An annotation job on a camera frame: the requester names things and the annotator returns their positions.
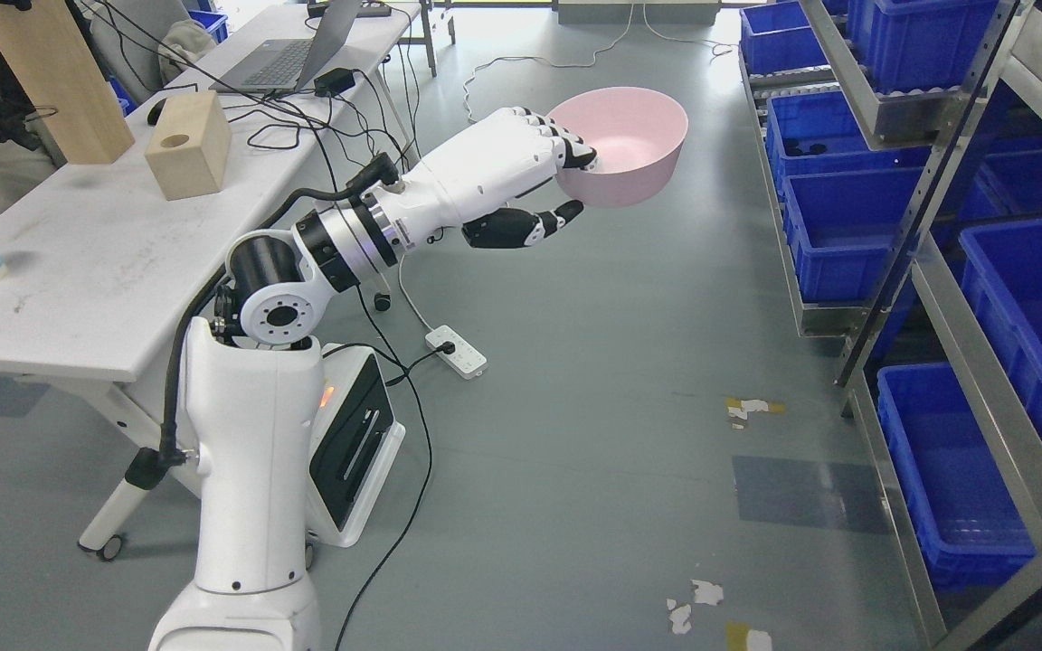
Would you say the pink ikea bowl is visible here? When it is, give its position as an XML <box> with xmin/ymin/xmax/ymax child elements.
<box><xmin>547</xmin><ymin>87</ymin><xmax>689</xmax><ymax>209</ymax></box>

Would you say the grey laptop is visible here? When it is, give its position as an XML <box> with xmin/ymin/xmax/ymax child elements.
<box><xmin>210</xmin><ymin>1</ymin><xmax>363</xmax><ymax>94</ymax></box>

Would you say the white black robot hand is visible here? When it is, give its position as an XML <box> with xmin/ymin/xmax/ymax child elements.
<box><xmin>373</xmin><ymin>108</ymin><xmax>597</xmax><ymax>249</ymax></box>

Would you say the white folding table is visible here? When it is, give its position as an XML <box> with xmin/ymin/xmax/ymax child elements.
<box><xmin>0</xmin><ymin>0</ymin><xmax>422</xmax><ymax>561</ymax></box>

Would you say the tall wooden block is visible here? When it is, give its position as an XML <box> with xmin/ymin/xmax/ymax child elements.
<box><xmin>0</xmin><ymin>1</ymin><xmax>134</xmax><ymax>165</ymax></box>

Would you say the steel shelf rack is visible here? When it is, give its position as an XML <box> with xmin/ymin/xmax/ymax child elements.
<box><xmin>742</xmin><ymin>1</ymin><xmax>1042</xmax><ymax>650</ymax></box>

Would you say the small wooden block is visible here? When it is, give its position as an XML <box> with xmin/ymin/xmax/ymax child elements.
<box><xmin>145</xmin><ymin>90</ymin><xmax>231</xmax><ymax>201</ymax></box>

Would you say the white power strip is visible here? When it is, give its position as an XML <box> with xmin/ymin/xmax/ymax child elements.
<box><xmin>423</xmin><ymin>325</ymin><xmax>488</xmax><ymax>380</ymax></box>

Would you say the white black device box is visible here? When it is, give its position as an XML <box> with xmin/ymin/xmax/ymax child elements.
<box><xmin>306</xmin><ymin>343</ymin><xmax>405</xmax><ymax>548</ymax></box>

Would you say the black power adapter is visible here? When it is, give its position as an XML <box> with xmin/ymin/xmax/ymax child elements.
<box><xmin>313</xmin><ymin>69</ymin><xmax>359</xmax><ymax>98</ymax></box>

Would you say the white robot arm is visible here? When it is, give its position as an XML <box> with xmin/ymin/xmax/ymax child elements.
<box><xmin>149</xmin><ymin>154</ymin><xmax>403</xmax><ymax>650</ymax></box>

